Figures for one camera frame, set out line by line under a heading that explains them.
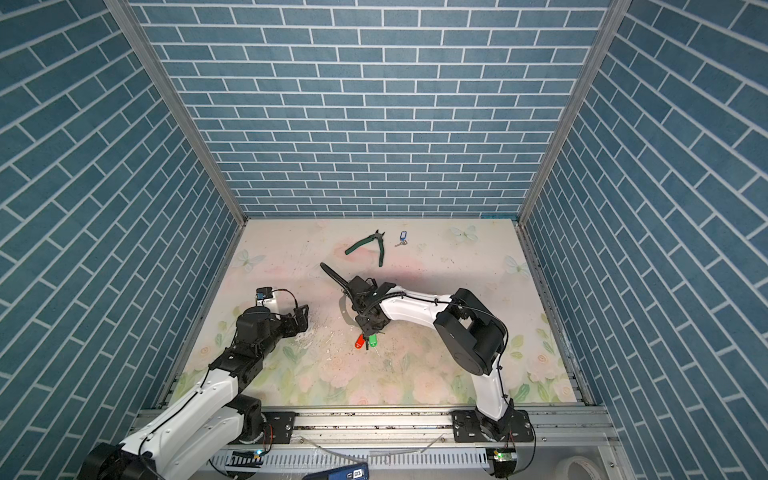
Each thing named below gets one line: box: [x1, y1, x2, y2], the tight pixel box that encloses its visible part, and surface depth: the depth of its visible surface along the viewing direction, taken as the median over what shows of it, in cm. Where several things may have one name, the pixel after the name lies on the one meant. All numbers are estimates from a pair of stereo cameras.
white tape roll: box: [555, 456, 603, 480], surface depth 69 cm
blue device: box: [302, 462, 370, 480], surface depth 66 cm
